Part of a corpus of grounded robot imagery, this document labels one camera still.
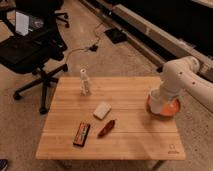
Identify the white ceramic cup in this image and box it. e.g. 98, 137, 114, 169
148, 89, 164, 114

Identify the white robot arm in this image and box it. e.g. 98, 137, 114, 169
159, 56, 213, 112

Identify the orange ceramic bowl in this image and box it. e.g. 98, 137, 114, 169
147, 95, 181, 117

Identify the small white bottle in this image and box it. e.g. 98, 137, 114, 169
80, 68, 90, 95

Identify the white sponge block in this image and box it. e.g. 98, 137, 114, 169
93, 102, 111, 120

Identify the red chili pepper toy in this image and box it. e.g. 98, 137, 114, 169
97, 120, 115, 138

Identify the black floor plate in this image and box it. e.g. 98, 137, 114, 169
105, 28, 127, 44

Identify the black orange candy bar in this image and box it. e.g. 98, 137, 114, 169
73, 122, 91, 147

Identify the black office chair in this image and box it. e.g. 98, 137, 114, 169
0, 0, 68, 114

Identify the white paper on chair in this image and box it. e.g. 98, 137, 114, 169
15, 11, 29, 36

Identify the dark object floor corner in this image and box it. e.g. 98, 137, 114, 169
0, 159, 8, 171

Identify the cable with plug on floor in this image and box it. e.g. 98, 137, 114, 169
63, 20, 111, 65

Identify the long aluminium rail beam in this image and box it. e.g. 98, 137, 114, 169
80, 0, 213, 82

